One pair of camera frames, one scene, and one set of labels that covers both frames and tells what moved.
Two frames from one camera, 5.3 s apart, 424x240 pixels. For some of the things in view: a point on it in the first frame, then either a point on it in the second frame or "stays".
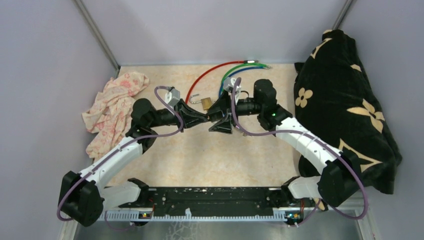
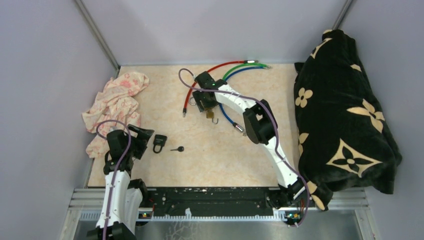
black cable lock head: (214, 116) → (159, 140)
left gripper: (190, 117) → (143, 137)
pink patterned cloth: (110, 118) stays
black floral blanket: (338, 102) stays
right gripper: (224, 126) → (198, 96)
